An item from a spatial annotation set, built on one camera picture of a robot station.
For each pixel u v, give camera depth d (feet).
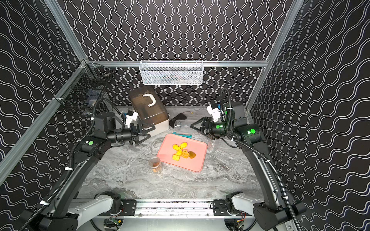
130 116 2.08
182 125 2.36
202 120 1.86
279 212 1.18
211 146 3.19
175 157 3.03
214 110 1.96
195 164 3.00
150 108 3.04
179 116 3.72
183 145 3.19
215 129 1.80
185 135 3.38
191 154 3.01
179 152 3.07
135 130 1.91
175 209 2.49
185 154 2.96
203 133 1.84
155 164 2.75
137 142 2.15
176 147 3.12
